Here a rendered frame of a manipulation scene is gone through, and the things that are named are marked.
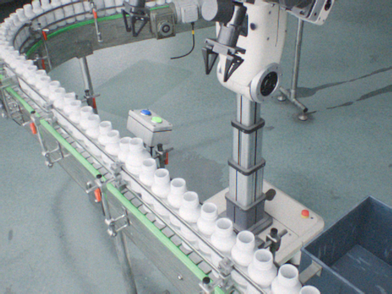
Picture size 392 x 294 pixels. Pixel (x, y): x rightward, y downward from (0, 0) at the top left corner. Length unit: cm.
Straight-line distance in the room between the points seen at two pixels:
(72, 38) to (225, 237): 183
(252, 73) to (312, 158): 155
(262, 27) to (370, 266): 83
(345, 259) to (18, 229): 191
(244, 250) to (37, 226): 196
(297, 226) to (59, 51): 155
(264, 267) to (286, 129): 245
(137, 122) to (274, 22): 57
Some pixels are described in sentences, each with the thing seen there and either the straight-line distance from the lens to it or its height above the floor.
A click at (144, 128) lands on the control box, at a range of 140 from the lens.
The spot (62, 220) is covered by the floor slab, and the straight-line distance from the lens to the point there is 277.
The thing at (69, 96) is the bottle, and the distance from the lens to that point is 154.
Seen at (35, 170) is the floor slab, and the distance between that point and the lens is 320.
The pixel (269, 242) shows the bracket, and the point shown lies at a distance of 107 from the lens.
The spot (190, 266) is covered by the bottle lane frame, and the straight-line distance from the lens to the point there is 113.
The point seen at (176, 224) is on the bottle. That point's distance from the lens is 115.
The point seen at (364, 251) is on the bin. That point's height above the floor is 73.
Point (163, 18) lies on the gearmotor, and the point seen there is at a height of 97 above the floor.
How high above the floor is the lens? 188
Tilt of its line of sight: 37 degrees down
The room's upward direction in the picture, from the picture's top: 4 degrees counter-clockwise
